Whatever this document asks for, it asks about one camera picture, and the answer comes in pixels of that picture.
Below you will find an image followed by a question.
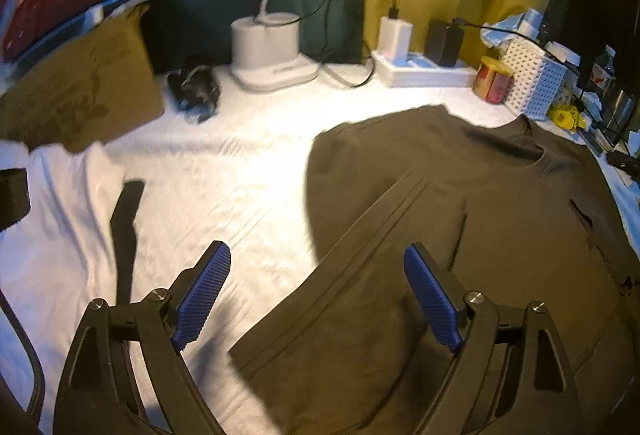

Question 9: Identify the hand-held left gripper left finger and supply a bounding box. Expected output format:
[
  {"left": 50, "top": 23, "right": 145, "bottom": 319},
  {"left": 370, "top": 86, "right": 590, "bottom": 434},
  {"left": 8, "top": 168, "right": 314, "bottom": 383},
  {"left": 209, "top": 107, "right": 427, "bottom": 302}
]
[{"left": 52, "top": 241, "right": 232, "bottom": 435}]

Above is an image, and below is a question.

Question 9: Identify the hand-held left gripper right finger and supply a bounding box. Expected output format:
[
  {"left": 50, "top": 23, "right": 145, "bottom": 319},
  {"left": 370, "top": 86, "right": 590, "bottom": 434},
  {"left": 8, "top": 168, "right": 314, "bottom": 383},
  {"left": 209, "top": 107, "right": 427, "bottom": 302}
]
[{"left": 404, "top": 244, "right": 583, "bottom": 435}]

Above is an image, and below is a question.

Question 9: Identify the dark olive shirt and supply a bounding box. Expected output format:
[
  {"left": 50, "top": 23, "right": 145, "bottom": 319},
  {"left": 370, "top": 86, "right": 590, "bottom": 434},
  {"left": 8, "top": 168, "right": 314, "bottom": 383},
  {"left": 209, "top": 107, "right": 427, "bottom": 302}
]
[{"left": 229, "top": 105, "right": 640, "bottom": 435}]

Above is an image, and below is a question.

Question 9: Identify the white textured table cloth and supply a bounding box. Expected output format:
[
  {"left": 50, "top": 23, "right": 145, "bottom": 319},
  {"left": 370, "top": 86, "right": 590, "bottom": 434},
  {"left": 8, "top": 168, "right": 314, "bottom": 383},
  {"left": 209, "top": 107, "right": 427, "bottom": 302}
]
[{"left": 0, "top": 60, "right": 640, "bottom": 435}]

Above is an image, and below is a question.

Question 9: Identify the white folded garment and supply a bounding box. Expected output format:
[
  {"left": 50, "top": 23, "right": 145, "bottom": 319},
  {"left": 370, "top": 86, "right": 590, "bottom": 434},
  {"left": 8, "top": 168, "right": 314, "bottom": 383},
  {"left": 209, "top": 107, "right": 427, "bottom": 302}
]
[{"left": 0, "top": 137, "right": 131, "bottom": 311}]

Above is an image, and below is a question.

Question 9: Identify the black office chair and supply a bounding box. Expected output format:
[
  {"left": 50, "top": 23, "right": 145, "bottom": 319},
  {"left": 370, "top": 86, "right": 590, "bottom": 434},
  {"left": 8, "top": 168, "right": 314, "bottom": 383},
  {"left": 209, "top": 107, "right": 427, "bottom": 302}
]
[{"left": 0, "top": 168, "right": 48, "bottom": 435}]

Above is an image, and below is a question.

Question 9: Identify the white power strip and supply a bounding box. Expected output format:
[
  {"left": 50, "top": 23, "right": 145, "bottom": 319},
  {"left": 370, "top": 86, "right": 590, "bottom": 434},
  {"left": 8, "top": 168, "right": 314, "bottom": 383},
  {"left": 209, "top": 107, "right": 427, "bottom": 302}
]
[{"left": 371, "top": 50, "right": 478, "bottom": 88}]

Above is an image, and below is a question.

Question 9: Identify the red and yellow tin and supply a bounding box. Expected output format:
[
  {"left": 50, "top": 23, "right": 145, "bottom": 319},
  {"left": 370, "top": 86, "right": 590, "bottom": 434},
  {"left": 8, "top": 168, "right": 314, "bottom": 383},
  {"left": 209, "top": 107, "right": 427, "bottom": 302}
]
[{"left": 472, "top": 56, "right": 516, "bottom": 104}]

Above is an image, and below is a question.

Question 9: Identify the yellow plastic wrapper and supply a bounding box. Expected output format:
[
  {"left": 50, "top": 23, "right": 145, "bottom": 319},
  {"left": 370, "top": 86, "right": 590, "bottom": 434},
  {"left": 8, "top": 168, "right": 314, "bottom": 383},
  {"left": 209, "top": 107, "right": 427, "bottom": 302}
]
[{"left": 547, "top": 105, "right": 586, "bottom": 130}]

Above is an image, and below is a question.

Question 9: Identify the brown cardboard box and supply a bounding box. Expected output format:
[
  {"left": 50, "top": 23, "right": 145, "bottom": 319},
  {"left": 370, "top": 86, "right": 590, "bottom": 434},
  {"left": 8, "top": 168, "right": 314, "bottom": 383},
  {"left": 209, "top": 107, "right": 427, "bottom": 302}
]
[{"left": 0, "top": 4, "right": 166, "bottom": 154}]

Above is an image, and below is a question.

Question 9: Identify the white perforated basket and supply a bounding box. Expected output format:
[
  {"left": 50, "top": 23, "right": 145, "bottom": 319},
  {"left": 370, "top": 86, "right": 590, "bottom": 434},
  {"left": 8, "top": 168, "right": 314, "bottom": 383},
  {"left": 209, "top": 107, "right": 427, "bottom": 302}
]
[{"left": 500, "top": 37, "right": 568, "bottom": 120}]

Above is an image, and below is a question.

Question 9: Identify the black charger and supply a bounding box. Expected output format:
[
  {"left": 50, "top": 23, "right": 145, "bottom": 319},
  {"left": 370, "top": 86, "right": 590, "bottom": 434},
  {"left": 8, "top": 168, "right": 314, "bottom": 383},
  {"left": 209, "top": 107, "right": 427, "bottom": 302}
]
[{"left": 425, "top": 20, "right": 463, "bottom": 67}]

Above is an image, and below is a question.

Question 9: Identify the white desk lamp base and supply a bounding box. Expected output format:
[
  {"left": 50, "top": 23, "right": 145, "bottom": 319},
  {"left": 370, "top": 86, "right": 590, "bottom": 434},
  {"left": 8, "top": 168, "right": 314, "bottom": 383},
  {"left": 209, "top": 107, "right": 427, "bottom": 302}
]
[{"left": 230, "top": 0, "right": 320, "bottom": 92}]

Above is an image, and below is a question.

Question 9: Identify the white charger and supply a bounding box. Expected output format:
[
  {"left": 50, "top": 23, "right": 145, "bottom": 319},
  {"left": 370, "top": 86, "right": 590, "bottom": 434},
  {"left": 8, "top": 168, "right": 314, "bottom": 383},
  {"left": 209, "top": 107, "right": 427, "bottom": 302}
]
[{"left": 378, "top": 16, "right": 413, "bottom": 63}]

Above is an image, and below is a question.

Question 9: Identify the clear plastic bottle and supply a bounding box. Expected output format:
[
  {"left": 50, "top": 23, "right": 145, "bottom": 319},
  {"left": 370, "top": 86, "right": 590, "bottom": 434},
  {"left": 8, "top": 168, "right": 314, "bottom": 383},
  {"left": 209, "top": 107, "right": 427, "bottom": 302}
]
[{"left": 590, "top": 46, "right": 617, "bottom": 90}]

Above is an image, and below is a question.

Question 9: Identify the crumpled white paper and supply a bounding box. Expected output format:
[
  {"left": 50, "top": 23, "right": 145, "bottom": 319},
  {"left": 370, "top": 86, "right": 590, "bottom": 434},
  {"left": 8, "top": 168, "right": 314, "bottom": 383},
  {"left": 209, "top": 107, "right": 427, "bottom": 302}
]
[{"left": 480, "top": 7, "right": 543, "bottom": 48}]

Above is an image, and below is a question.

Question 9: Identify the black cable bundle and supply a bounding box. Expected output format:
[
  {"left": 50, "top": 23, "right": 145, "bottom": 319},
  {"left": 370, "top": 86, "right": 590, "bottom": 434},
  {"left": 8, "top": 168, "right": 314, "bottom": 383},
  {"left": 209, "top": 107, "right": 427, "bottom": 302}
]
[{"left": 166, "top": 65, "right": 222, "bottom": 124}]

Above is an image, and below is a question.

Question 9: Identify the black lamp cable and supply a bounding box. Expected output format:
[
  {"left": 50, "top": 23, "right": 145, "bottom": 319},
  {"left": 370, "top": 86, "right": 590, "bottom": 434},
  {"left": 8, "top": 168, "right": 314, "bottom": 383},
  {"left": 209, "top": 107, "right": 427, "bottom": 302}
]
[{"left": 270, "top": 0, "right": 376, "bottom": 88}]

